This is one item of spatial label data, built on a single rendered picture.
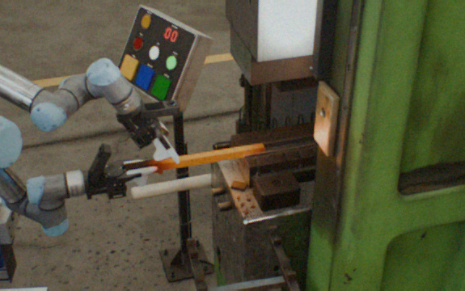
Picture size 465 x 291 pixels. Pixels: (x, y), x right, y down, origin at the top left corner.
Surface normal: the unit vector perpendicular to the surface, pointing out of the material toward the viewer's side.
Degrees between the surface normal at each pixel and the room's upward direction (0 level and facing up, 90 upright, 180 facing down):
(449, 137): 89
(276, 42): 90
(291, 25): 90
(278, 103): 90
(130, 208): 0
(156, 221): 0
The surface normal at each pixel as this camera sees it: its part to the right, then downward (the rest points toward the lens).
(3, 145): 0.90, 0.18
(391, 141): 0.29, 0.53
